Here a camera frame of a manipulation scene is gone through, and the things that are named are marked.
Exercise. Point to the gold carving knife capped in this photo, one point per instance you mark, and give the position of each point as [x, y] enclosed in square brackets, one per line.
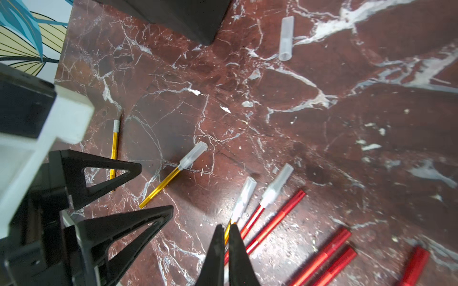
[241, 205]

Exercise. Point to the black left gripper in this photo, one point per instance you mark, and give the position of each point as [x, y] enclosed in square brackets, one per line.
[46, 247]

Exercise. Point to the yellow black plastic toolbox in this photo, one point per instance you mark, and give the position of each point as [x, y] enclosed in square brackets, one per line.
[197, 20]

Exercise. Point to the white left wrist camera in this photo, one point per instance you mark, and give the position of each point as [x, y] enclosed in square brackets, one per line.
[34, 115]

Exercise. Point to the red carving knife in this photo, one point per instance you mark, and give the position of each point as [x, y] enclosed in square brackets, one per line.
[338, 266]
[280, 215]
[415, 267]
[333, 244]

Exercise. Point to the translucent white knife cap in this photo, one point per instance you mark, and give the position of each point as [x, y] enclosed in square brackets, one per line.
[286, 38]

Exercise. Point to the red carving knife capped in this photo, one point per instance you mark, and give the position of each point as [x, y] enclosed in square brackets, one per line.
[269, 196]

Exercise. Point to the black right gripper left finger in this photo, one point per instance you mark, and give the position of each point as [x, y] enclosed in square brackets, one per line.
[212, 272]

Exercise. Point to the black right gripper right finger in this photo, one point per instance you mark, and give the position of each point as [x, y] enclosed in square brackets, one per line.
[241, 272]

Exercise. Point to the gold carving knife reversed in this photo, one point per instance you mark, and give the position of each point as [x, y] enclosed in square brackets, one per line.
[184, 163]

